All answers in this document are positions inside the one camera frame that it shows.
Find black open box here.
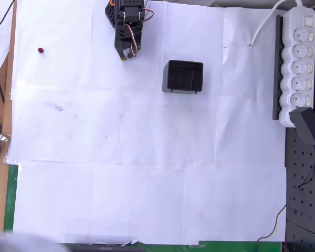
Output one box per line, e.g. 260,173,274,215
162,59,204,96

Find white taped paper covering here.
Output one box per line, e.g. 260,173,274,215
6,0,288,245

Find white power strip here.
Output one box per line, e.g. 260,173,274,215
278,6,315,129

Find green cutting mat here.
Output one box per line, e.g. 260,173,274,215
3,163,283,252

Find black power adapter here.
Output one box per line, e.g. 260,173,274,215
289,107,315,146

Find blurry grey object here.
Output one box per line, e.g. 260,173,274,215
0,225,68,252

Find black pegboard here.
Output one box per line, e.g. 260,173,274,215
285,5,315,252

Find white power strip cable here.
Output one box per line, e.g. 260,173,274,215
249,0,305,47

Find dark grey rail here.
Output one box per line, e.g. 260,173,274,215
271,15,285,121

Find thin black adapter cable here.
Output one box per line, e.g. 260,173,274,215
251,144,315,252

